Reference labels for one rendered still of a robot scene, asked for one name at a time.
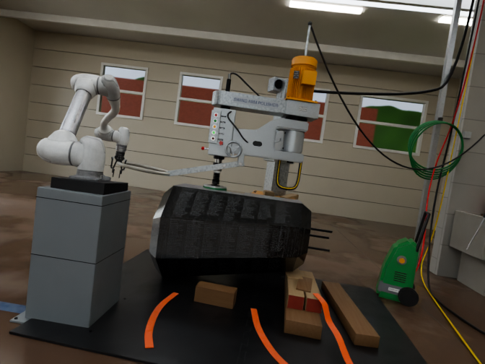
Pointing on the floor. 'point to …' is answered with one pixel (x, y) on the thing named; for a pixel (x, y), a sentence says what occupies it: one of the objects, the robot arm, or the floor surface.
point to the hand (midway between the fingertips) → (116, 173)
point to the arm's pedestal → (76, 256)
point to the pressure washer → (401, 269)
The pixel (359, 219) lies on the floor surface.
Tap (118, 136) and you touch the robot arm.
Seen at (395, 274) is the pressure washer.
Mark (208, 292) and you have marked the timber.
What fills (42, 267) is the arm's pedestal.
